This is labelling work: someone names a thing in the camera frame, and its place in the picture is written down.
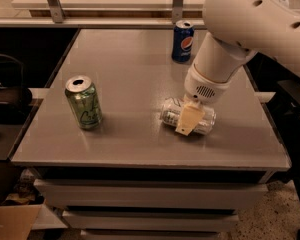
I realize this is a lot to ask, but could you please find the cardboard box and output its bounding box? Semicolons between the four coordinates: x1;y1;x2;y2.
0;205;41;240

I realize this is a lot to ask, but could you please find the green La Croix can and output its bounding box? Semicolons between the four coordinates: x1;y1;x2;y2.
65;75;102;130

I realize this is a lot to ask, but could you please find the black office chair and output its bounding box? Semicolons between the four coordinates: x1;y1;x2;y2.
0;53;32;125

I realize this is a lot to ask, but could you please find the metal railing frame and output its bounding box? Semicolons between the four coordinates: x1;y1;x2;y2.
0;0;204;29

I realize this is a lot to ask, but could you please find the silver 7up can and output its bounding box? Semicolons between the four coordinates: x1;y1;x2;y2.
160;98;216;135

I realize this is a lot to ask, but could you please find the grey drawer cabinet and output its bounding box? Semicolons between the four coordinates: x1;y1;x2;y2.
13;29;290;240

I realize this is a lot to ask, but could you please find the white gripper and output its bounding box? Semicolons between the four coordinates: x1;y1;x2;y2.
175;64;231;136

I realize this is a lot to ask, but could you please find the blue Pepsi can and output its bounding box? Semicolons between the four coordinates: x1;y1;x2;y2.
172;20;194;63

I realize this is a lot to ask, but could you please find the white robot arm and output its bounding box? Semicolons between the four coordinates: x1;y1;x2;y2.
176;0;300;135

